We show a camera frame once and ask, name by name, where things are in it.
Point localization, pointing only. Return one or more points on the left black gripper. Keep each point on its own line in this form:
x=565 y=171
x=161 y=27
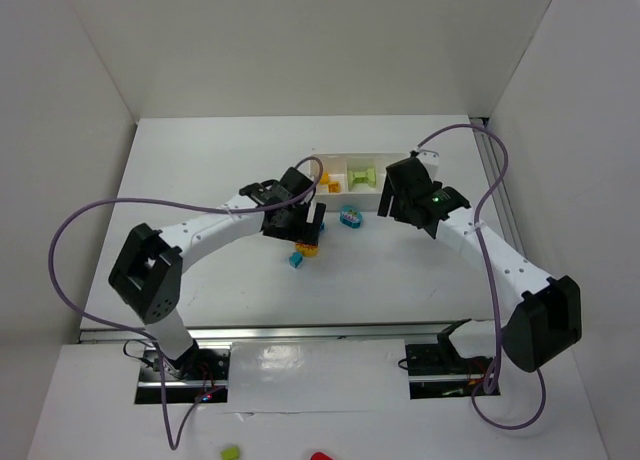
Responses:
x=302 y=229

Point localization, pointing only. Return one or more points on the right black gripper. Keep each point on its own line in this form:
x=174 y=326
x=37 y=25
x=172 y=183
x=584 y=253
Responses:
x=396 y=200

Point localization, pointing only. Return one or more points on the orange butterfly lego brick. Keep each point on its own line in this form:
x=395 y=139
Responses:
x=307 y=250

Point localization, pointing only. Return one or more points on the teal frog lego brick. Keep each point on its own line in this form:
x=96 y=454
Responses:
x=350 y=217

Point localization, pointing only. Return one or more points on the yellow striped bee lego brick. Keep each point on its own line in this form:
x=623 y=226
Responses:
x=334 y=187

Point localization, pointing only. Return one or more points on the lime green lego brick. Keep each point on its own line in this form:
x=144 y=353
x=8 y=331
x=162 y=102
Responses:
x=371 y=177
x=356 y=177

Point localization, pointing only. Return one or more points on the lime green lego brick bottom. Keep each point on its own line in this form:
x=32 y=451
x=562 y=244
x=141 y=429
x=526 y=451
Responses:
x=356 y=177

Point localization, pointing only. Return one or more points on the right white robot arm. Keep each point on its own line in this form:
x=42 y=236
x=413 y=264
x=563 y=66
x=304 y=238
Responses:
x=545 y=313

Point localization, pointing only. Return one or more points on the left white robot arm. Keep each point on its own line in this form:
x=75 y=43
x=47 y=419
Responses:
x=147 y=274

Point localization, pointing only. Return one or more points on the small teal lego brick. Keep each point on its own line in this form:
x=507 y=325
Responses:
x=295 y=260

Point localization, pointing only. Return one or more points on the white three-compartment tray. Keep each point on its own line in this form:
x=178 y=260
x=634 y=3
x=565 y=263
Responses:
x=362 y=197

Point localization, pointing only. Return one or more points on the red object foreground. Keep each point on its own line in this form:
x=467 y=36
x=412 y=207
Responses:
x=319 y=455

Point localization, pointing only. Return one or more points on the green lego brick foreground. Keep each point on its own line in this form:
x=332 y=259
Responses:
x=230 y=453

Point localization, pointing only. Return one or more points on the aluminium rail front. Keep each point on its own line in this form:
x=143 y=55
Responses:
x=327 y=331

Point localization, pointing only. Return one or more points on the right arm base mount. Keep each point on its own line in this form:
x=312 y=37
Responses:
x=436 y=370

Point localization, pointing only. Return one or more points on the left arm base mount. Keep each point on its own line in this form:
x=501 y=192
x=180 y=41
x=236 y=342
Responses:
x=206 y=377

